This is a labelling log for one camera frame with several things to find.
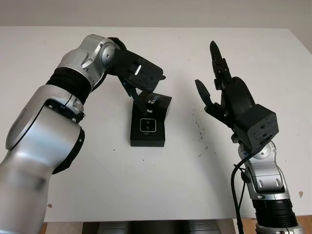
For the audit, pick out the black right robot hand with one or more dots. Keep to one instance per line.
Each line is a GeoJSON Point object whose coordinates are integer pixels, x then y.
{"type": "Point", "coordinates": [237, 97]}

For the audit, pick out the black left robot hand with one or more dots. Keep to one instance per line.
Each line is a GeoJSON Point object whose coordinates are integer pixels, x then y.
{"type": "Point", "coordinates": [137, 102]}

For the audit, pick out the black RealSense box lid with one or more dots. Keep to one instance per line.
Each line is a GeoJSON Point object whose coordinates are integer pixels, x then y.
{"type": "Point", "coordinates": [158, 102]}

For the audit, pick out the small silver depth camera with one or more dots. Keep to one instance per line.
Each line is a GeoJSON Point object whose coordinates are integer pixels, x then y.
{"type": "Point", "coordinates": [148, 125]}

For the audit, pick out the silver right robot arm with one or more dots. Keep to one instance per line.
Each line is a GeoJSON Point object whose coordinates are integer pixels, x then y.
{"type": "Point", "coordinates": [265, 180]}

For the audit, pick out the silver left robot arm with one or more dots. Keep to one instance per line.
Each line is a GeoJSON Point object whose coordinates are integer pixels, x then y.
{"type": "Point", "coordinates": [36, 146]}

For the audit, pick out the dark robot torso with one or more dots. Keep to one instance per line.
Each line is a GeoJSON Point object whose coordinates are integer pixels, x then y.
{"type": "Point", "coordinates": [158, 227]}

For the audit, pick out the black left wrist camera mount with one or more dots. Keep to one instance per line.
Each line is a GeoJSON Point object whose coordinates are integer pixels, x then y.
{"type": "Point", "coordinates": [141, 70]}

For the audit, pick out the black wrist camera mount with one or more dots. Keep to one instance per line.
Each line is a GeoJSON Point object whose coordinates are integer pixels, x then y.
{"type": "Point", "coordinates": [141, 70]}
{"type": "Point", "coordinates": [260, 126]}

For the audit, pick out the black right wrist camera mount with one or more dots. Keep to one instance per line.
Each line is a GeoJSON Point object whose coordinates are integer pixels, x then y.
{"type": "Point", "coordinates": [260, 126]}

